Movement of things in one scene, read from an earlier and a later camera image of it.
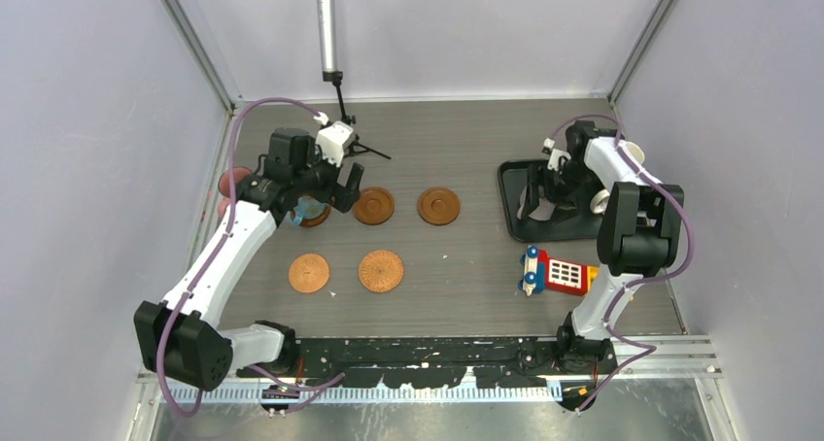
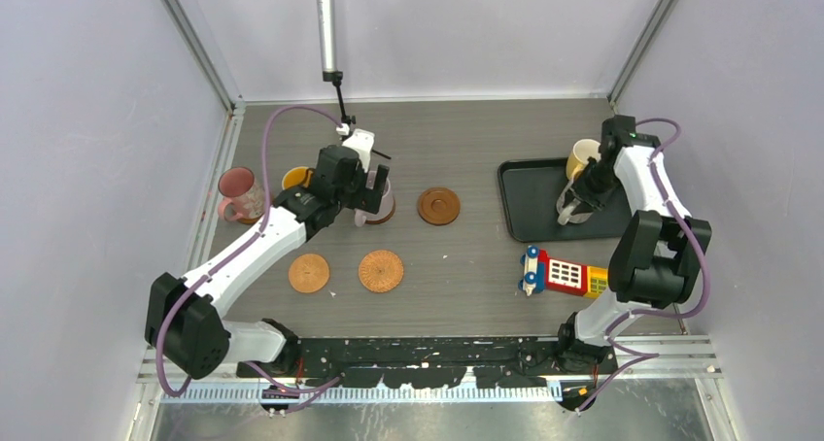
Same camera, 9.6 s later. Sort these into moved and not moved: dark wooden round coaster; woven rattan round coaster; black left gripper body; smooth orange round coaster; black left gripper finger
Moved: black left gripper body; black left gripper finger
Not moved: dark wooden round coaster; woven rattan round coaster; smooth orange round coaster
